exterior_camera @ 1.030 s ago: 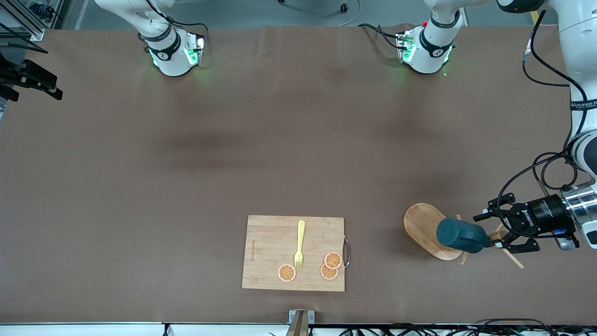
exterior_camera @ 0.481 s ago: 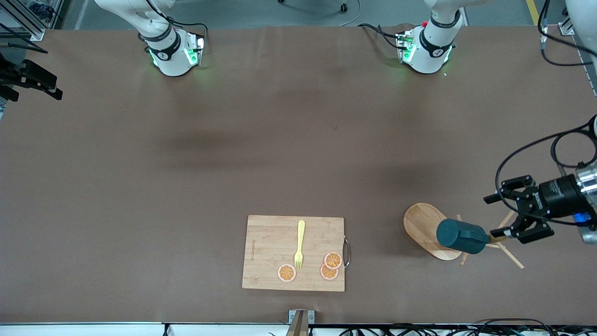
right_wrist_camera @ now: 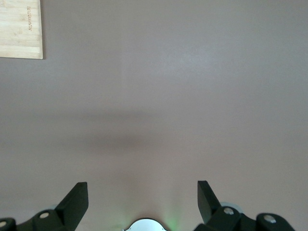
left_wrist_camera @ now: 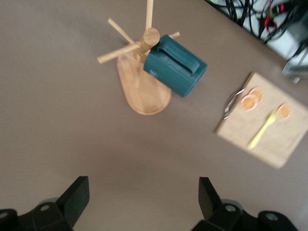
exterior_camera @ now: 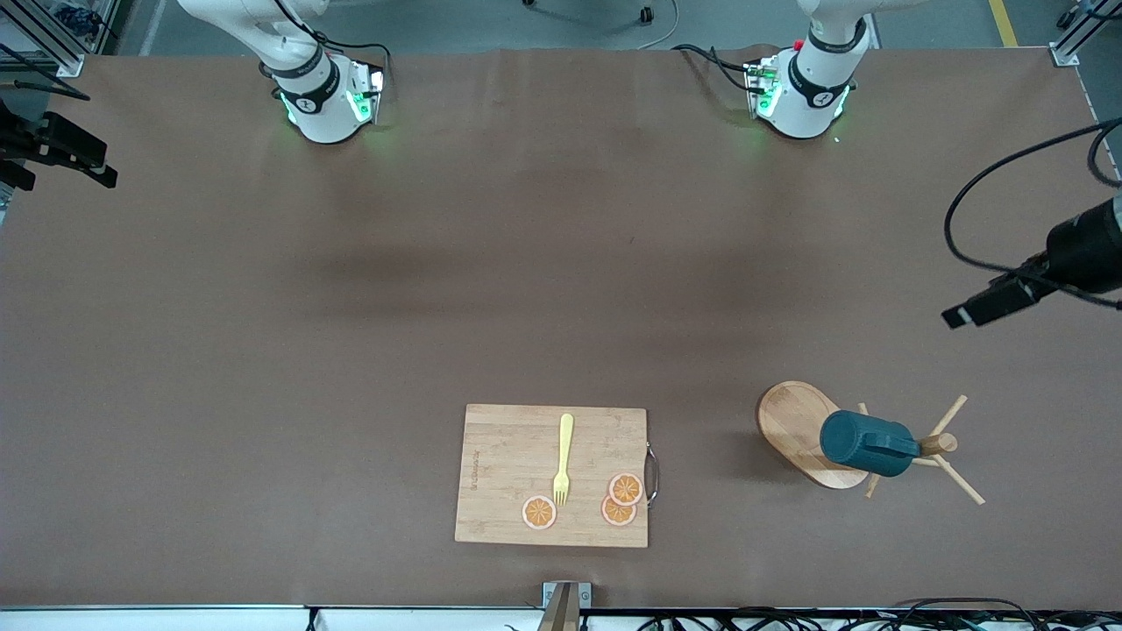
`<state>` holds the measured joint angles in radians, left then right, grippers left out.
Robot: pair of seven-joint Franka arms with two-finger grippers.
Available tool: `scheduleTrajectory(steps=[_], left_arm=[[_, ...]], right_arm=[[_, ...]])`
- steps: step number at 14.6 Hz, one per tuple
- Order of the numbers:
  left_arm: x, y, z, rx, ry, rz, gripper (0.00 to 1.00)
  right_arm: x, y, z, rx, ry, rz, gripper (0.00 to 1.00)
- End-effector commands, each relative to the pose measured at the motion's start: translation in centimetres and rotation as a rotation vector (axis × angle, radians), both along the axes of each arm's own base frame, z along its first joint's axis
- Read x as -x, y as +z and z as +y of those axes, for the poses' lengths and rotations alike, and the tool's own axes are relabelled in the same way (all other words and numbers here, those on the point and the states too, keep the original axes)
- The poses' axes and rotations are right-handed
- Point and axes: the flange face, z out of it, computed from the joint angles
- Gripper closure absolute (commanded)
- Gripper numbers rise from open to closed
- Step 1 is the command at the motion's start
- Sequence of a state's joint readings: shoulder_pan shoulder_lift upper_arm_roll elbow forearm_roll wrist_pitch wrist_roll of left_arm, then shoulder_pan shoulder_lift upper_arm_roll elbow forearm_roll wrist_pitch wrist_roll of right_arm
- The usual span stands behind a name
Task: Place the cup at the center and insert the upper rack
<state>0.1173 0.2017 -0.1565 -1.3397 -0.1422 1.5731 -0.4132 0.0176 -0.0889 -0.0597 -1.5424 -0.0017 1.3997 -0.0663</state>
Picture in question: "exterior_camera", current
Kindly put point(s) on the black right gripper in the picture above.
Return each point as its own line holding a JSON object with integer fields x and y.
{"x": 19, "y": 140}

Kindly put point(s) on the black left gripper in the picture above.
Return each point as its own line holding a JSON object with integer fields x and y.
{"x": 1080, "y": 254}

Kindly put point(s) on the teal mug yellow inside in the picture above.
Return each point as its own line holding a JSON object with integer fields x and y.
{"x": 868, "y": 445}

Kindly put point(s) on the wooden mug tree rack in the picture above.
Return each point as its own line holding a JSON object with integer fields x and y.
{"x": 789, "y": 425}

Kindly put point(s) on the toy orange slice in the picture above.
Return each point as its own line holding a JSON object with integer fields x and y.
{"x": 626, "y": 488}
{"x": 616, "y": 514}
{"x": 539, "y": 512}

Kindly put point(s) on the yellow plastic fork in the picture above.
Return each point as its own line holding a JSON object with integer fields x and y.
{"x": 564, "y": 460}

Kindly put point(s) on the bamboo cutting board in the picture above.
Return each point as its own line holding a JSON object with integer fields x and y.
{"x": 526, "y": 456}

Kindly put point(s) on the aluminium frame profile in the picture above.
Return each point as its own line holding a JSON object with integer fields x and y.
{"x": 1082, "y": 35}
{"x": 53, "y": 39}

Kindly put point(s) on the aluminium camera mount post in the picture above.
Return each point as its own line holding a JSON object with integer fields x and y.
{"x": 565, "y": 605}

